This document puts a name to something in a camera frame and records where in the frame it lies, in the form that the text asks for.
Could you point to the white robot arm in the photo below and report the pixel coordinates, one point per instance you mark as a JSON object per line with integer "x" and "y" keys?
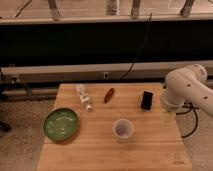
{"x": 185, "y": 84}

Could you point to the green ceramic bowl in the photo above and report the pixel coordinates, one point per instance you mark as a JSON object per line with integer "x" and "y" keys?
{"x": 60, "y": 124}

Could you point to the white ceramic cup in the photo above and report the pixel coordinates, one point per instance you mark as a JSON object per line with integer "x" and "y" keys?
{"x": 123, "y": 130}

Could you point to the wooden board table top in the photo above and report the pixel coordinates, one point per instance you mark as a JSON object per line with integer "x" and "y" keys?
{"x": 152, "y": 147}

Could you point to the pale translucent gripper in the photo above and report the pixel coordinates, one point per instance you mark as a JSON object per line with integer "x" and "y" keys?
{"x": 168, "y": 118}

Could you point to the brown oblong object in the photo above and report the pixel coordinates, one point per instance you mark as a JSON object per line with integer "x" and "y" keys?
{"x": 109, "y": 95}

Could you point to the black rectangular box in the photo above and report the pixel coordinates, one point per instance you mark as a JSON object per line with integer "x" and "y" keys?
{"x": 146, "y": 102}

